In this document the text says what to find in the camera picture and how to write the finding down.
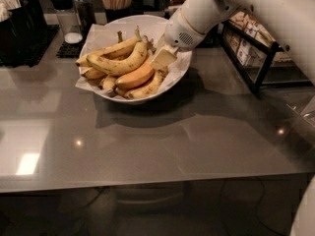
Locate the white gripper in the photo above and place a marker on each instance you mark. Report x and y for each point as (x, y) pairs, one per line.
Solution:
(179, 31)

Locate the orange ripe banana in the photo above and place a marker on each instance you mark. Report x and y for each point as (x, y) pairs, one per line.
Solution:
(137, 77)

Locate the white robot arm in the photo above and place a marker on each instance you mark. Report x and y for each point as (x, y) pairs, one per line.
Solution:
(291, 22)

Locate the front right spotted banana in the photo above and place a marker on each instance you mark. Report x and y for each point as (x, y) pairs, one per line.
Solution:
(147, 89)

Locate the white bowl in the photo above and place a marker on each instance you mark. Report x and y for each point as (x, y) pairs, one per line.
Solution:
(183, 63)

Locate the top spotted yellow banana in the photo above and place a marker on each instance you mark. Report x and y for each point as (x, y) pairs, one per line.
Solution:
(121, 67)

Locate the back yellow banana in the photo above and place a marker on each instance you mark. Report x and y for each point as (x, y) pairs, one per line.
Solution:
(122, 48)

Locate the lower middle yellow banana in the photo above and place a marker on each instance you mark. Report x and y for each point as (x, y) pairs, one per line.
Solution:
(109, 82)

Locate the left small yellow banana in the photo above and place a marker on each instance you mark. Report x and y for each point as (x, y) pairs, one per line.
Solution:
(91, 73)

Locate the white paper liner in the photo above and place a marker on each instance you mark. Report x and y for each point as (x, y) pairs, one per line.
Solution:
(105, 35)

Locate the cup of wooden stirrers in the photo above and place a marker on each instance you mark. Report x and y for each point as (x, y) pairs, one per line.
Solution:
(116, 9)

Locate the dark pepper shaker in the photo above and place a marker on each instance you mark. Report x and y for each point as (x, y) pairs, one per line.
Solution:
(86, 12)

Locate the glass sugar shaker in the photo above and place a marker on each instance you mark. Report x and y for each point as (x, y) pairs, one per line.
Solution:
(68, 22)

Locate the large black rubber mat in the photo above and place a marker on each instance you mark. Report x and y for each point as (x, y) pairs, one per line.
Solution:
(35, 52)

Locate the black container of packets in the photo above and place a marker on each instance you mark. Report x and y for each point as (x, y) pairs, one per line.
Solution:
(22, 25)

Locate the black wire rack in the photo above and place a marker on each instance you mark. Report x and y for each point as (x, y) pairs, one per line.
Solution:
(257, 57)

